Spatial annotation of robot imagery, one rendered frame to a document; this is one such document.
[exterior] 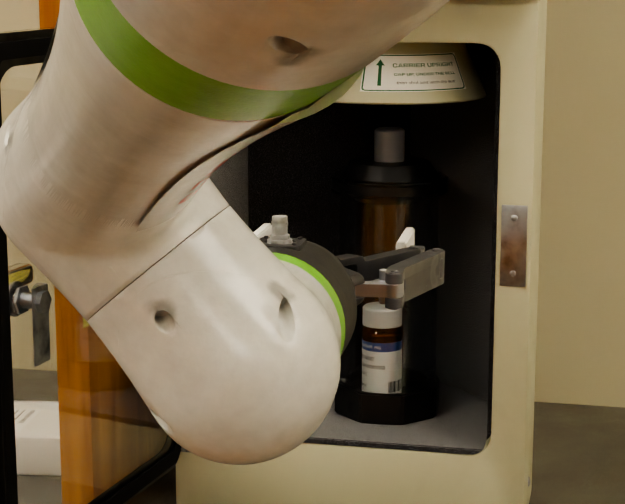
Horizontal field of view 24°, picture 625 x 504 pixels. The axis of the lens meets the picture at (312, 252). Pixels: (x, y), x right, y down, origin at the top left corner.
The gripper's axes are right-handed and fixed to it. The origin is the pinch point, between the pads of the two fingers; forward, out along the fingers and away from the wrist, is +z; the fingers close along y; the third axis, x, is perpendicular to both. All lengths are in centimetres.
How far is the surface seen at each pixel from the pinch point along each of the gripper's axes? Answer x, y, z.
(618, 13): -17, -23, 55
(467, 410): 20.0, -9.2, 24.2
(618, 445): 27, -24, 39
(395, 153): -4.8, -2.3, 21.8
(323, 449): 21.1, 3.0, 13.7
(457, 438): 20.1, -8.9, 15.8
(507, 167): -5.0, -12.8, 12.6
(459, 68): -12.8, -8.2, 19.1
